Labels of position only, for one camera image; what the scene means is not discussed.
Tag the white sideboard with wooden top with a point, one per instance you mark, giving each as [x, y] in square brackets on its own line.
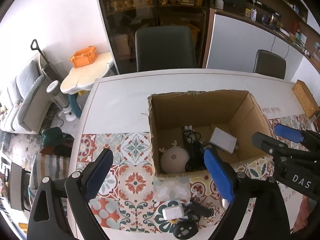
[237, 45]

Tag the narrow dark dining chair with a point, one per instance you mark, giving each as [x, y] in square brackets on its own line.
[268, 65]

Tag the white power adapter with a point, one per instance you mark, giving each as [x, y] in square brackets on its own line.
[222, 141]

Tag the striped cushion chair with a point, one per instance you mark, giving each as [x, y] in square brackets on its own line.
[50, 170]

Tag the white cube charger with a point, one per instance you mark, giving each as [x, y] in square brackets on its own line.
[172, 212]

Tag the wide dark dining chair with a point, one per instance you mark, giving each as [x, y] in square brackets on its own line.
[165, 48]

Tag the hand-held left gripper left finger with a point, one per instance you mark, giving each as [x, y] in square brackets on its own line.
[97, 177]

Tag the grey sofa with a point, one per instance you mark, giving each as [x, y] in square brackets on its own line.
[22, 97]

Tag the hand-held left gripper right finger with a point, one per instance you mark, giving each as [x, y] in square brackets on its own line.
[218, 175]

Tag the dark low table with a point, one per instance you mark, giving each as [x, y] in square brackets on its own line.
[15, 185]

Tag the black power adapter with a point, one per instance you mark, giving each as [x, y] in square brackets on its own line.
[200, 210]

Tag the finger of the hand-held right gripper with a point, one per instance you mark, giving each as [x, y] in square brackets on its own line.
[287, 133]
[267, 143]

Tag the white jar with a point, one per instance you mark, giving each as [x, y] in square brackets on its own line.
[219, 3]

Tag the black round plug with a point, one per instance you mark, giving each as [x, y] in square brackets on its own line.
[185, 231]

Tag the patterned tile table runner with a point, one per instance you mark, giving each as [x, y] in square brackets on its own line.
[135, 182]

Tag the person's right forearm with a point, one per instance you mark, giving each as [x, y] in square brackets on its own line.
[305, 212]

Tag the brown cardboard box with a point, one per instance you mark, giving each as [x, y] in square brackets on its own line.
[190, 110]

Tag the round white night light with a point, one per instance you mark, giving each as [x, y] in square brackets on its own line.
[173, 160]

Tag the patterned floor rug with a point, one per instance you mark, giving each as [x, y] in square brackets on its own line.
[22, 142]

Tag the orange plastic crate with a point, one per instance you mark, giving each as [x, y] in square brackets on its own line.
[83, 57]

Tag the upright vacuum cleaner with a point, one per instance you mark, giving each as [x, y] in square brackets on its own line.
[48, 68]

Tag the cream flower-shaped small table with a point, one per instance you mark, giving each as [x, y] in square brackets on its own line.
[87, 77]

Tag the dark glass door cabinet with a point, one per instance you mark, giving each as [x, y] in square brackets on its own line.
[150, 12]

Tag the white tower fan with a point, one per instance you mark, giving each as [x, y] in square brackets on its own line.
[60, 97]

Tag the woven tissue box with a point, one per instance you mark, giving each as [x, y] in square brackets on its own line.
[305, 97]

